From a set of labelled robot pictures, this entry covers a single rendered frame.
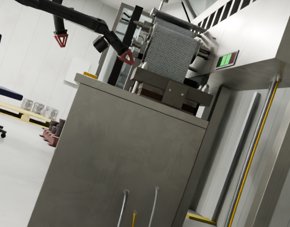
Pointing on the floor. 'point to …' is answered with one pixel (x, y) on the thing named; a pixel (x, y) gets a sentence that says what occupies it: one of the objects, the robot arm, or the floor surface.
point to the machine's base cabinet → (116, 165)
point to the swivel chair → (1, 86)
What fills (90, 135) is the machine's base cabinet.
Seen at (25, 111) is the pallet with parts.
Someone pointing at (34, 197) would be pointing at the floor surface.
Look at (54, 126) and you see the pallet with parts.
